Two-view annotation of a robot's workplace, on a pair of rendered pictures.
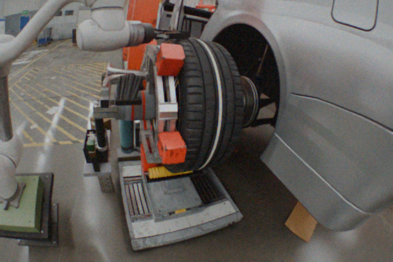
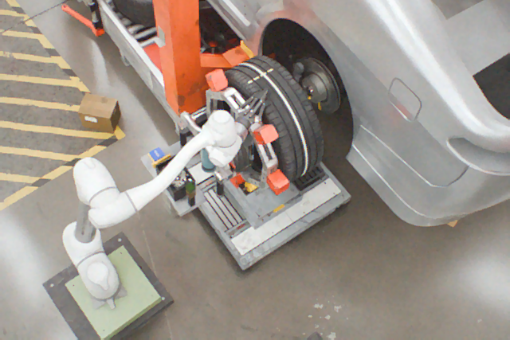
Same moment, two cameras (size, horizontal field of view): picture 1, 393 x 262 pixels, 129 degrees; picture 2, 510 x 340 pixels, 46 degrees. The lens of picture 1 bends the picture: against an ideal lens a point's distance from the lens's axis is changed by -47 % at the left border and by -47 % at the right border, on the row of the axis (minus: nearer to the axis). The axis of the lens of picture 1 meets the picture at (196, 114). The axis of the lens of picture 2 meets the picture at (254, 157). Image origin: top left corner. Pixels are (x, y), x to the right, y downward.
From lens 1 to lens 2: 2.42 m
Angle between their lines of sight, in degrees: 33
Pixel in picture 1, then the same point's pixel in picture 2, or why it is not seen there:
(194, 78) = (285, 142)
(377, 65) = (413, 142)
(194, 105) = (288, 158)
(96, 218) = (186, 254)
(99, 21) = (229, 153)
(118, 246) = (225, 274)
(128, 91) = (243, 162)
